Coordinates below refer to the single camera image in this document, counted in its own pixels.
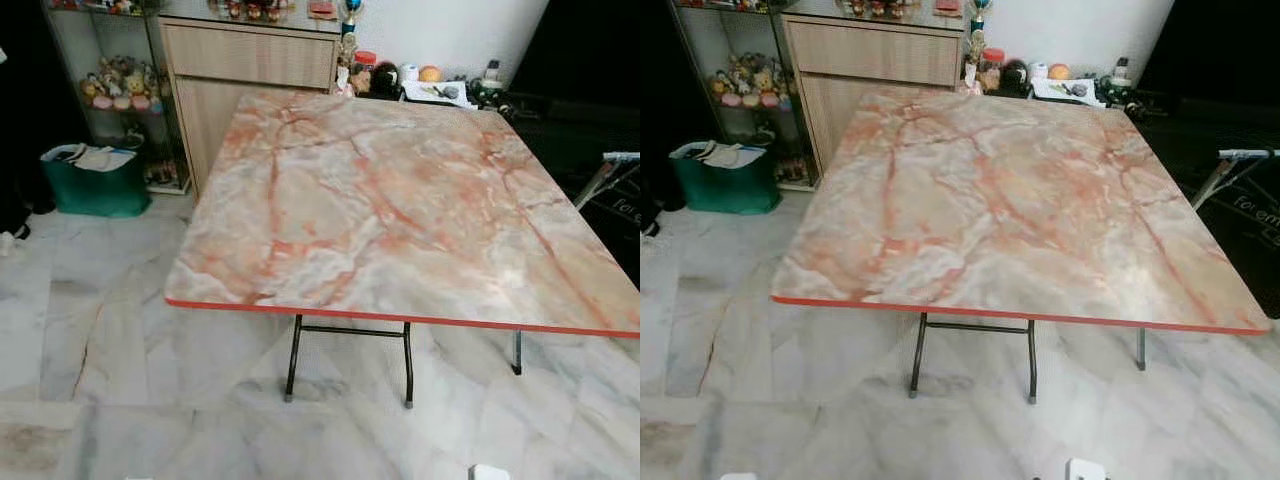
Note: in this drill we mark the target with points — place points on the white and blue ball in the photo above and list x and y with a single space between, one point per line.
409 73
1038 71

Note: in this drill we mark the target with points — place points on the black flat television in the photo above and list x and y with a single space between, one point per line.
590 45
1215 40

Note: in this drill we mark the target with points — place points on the gold and blue trophy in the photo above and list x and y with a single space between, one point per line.
349 45
977 42

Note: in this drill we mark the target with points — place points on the stack of white papers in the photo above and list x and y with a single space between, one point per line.
440 93
1068 91

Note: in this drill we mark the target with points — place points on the orange ball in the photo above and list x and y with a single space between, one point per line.
430 74
1059 72

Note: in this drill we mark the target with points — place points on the small clear bottle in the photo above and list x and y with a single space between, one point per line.
493 73
1121 70

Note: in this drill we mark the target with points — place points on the glass display shelf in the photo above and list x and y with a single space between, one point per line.
745 85
120 90

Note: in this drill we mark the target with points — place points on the red lid snack jar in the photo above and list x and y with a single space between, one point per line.
365 72
992 70

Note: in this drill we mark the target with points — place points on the black plush toy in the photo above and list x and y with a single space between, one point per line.
386 80
1015 78

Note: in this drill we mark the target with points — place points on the green storage bin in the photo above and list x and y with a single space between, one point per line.
95 190
725 185

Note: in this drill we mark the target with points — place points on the black shirt large white lettering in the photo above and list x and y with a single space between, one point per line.
615 225
1250 225

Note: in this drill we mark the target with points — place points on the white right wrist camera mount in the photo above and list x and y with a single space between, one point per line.
1085 469
488 472

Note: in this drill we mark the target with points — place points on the silver metal clothes rack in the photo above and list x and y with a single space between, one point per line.
1245 154
622 157

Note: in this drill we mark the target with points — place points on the light wooden cabinet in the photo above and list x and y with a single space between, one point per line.
250 55
870 50

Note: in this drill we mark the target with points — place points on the marble pattern folding table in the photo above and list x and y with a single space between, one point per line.
400 200
1000 200

